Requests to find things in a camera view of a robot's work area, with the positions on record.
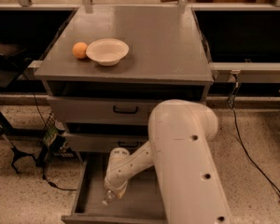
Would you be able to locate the clear plastic water bottle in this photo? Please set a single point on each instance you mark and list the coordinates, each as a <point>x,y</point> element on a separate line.
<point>110,196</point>

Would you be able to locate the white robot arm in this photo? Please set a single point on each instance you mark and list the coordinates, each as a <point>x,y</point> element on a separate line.
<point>177,147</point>

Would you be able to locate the grey drawer cabinet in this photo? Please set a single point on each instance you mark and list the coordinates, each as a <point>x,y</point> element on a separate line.
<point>119,90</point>

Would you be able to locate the grey middle drawer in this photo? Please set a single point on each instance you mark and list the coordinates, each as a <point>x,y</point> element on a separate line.
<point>86,142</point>

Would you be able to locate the grey top drawer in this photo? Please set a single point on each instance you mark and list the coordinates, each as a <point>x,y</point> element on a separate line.
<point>99,110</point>

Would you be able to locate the grey open bottom drawer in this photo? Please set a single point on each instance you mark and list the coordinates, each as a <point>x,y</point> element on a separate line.
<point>141,203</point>

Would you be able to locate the white bowl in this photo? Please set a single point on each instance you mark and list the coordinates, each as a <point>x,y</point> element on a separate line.
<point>107,51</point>

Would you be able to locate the orange fruit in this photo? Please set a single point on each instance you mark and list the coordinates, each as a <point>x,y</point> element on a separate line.
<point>79,50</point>

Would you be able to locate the green package on floor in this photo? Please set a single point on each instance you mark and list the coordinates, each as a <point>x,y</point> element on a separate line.
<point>54,140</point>

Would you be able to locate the black stand on left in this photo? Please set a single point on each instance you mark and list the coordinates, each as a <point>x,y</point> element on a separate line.
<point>13,62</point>

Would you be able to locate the black top drawer handle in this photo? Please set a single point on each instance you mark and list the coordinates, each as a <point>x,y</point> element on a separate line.
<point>118,110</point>

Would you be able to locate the black drawer handle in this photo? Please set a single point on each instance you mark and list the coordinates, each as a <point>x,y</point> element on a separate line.
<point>118,110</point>
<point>128,144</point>

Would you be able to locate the black middle drawer handle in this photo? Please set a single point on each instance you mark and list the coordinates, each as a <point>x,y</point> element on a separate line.
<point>128,144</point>

